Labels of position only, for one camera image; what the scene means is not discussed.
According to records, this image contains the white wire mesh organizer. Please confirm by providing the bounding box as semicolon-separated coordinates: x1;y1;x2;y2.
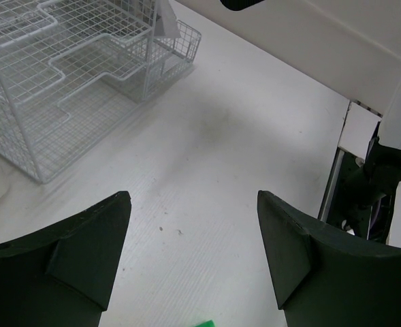
0;1;202;183

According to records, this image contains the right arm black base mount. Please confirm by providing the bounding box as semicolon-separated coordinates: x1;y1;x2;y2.
318;129;401;244

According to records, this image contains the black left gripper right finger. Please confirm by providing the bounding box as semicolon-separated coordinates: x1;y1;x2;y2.
257;191;401;326

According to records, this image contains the red booklet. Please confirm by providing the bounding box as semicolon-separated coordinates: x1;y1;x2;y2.
155;0;180;39

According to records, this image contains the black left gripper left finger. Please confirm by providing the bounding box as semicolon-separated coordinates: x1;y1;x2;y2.
0;191;131;326

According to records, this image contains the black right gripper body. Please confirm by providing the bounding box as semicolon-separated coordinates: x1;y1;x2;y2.
220;0;264;11

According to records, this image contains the green cap black highlighter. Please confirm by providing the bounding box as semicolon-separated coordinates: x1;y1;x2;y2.
195;320;216;327

